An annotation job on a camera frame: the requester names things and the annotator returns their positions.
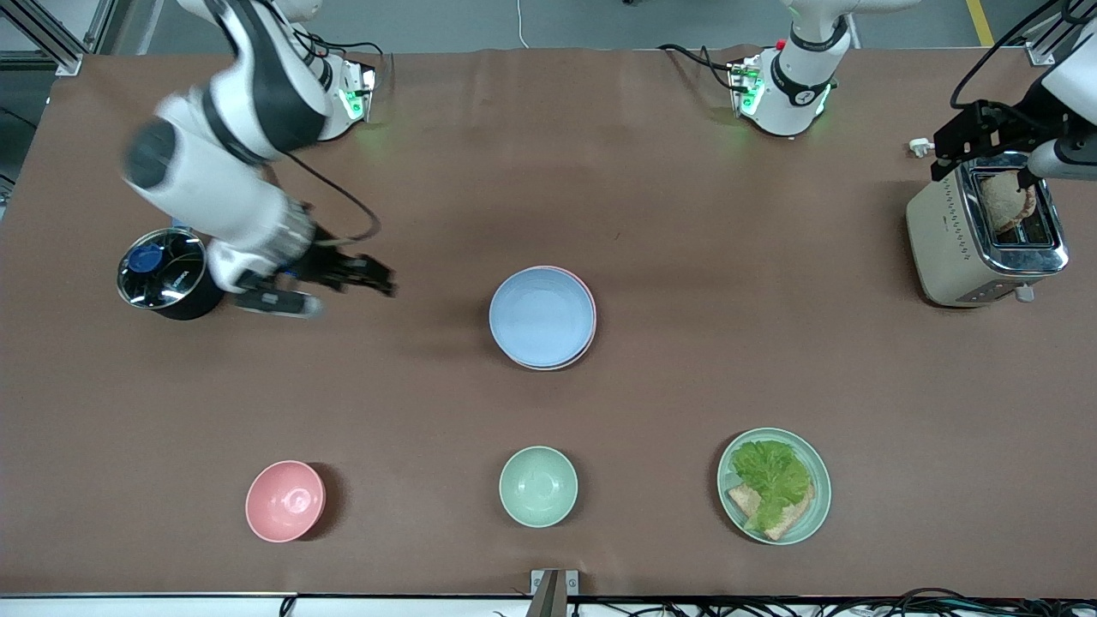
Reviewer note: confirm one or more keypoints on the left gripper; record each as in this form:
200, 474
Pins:
1004, 125

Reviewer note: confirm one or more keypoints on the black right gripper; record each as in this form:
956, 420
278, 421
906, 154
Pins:
326, 262

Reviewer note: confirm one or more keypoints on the large light blue bowl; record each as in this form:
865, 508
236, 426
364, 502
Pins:
540, 315

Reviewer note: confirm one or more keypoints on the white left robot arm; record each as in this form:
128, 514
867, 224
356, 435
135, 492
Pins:
797, 94

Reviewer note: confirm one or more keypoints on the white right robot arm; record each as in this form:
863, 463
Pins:
214, 180

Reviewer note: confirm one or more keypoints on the white power plug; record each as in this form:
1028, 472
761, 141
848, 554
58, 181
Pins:
920, 146

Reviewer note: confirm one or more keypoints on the toasted bread slice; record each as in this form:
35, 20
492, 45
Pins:
1003, 201

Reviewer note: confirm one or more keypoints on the beige chrome toaster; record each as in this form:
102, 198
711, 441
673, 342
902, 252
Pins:
951, 240

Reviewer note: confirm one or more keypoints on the glass lid with blue knob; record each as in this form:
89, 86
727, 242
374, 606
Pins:
163, 274

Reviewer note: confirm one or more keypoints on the small pink bowl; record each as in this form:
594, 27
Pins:
285, 501

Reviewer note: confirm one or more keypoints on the brown table cover sheet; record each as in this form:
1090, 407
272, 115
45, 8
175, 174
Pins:
600, 171

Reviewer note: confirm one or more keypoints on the small green bowl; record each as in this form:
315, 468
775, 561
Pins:
538, 486

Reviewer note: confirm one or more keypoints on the green plate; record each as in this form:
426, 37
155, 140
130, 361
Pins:
821, 493

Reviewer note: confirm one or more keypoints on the green lettuce leaf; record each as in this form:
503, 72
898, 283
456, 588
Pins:
771, 476

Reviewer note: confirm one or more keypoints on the brown bread slice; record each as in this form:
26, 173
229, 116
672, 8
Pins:
793, 518

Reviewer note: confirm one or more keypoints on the white table edge strip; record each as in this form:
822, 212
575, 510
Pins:
128, 607

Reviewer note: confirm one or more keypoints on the aluminium frame profile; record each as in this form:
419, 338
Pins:
1041, 53
51, 43

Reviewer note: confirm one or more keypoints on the metal table bracket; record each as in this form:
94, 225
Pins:
554, 591

